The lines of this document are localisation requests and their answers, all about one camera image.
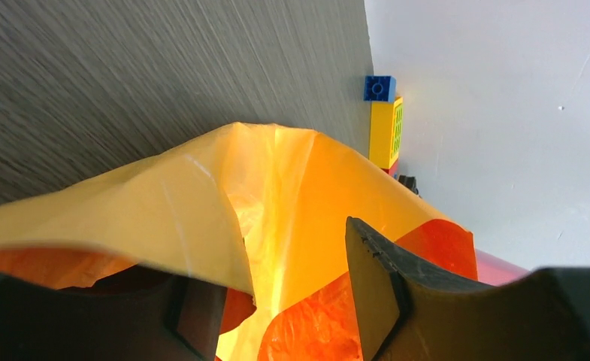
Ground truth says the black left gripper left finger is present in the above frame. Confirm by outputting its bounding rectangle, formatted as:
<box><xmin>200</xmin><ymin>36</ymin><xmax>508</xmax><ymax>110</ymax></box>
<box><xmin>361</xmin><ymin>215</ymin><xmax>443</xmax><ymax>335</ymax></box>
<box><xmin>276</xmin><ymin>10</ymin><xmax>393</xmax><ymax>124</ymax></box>
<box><xmin>0</xmin><ymin>266</ymin><xmax>226</xmax><ymax>360</ymax></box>

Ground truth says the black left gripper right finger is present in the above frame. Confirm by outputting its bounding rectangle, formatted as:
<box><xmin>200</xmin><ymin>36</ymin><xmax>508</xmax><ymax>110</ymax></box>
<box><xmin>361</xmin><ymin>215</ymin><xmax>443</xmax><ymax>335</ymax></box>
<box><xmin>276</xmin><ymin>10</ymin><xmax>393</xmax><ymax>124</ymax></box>
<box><xmin>345</xmin><ymin>217</ymin><xmax>590</xmax><ymax>360</ymax></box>

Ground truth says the orange yellow wrapping paper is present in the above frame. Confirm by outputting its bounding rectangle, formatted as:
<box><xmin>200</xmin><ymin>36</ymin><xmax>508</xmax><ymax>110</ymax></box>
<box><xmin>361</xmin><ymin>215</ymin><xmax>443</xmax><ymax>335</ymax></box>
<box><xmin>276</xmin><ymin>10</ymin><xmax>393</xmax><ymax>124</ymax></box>
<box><xmin>0</xmin><ymin>123</ymin><xmax>477</xmax><ymax>360</ymax></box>

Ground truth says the pink metronome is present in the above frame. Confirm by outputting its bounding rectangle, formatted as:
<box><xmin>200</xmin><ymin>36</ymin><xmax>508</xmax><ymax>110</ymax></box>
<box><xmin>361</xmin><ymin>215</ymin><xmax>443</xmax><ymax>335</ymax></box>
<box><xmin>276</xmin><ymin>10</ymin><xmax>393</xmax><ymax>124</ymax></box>
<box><xmin>475</xmin><ymin>250</ymin><xmax>529</xmax><ymax>286</ymax></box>

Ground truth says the black open poker case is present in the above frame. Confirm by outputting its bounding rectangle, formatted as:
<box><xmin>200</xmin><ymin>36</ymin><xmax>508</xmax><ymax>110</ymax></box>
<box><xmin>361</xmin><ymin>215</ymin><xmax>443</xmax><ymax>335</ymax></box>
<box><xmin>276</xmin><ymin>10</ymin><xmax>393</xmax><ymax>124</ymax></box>
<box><xmin>398</xmin><ymin>174</ymin><xmax>420</xmax><ymax>197</ymax></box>

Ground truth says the yellow toy block house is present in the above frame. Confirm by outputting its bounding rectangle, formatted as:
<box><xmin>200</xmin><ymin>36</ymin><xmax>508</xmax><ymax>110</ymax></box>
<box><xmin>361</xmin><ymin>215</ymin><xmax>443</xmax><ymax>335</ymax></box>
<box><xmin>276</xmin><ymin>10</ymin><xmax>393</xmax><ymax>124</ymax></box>
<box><xmin>368</xmin><ymin>96</ymin><xmax>403</xmax><ymax>177</ymax></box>

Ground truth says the blue toy block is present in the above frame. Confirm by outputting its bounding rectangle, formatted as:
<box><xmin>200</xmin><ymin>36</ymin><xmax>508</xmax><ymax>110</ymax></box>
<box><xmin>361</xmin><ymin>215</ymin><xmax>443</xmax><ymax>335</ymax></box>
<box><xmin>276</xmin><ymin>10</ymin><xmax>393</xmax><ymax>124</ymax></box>
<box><xmin>363</xmin><ymin>75</ymin><xmax>397</xmax><ymax>103</ymax></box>

